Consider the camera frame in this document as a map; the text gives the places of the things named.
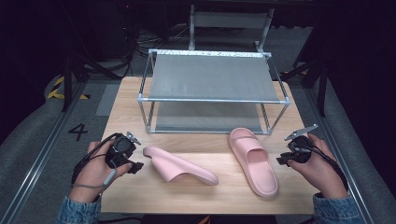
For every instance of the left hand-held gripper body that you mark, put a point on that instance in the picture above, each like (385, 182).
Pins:
(120, 151)

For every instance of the person's left hand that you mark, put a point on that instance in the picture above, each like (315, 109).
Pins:
(93, 174)

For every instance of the person's right hand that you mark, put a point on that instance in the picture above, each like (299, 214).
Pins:
(323, 174)

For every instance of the metal shoe rack grey shelves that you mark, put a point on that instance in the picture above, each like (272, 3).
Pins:
(211, 77)

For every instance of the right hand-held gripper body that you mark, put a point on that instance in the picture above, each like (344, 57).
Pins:
(300, 151)

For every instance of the grey metal frame stand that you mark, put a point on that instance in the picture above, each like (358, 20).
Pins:
(230, 20)

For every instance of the pink slipper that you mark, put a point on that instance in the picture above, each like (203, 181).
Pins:
(177, 168)
(258, 165)

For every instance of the black tripod stand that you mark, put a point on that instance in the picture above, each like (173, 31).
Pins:
(320, 81)
(67, 81)

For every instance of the metal floor rail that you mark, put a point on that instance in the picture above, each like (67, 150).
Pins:
(40, 155)
(339, 149)

